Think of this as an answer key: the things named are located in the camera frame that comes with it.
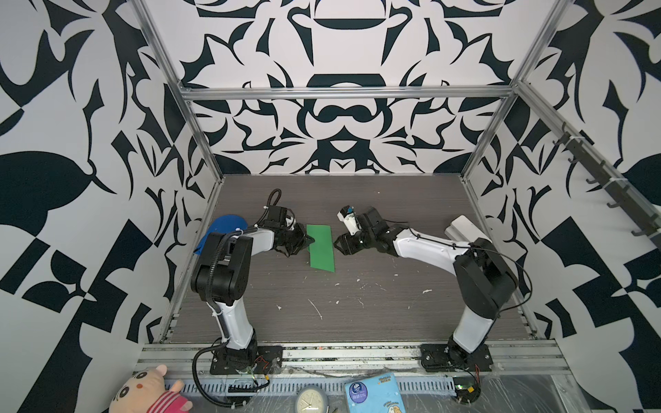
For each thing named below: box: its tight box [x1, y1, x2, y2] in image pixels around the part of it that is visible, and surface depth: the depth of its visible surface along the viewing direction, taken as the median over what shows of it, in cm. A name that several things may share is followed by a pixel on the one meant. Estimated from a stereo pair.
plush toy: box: [108, 363, 194, 413], surface depth 65 cm
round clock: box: [295, 385, 328, 413], surface depth 66 cm
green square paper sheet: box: [306, 224, 335, 273], surface depth 95 cm
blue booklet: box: [344, 372, 407, 413], surface depth 66 cm
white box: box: [444, 214, 493, 243], surface depth 98 cm
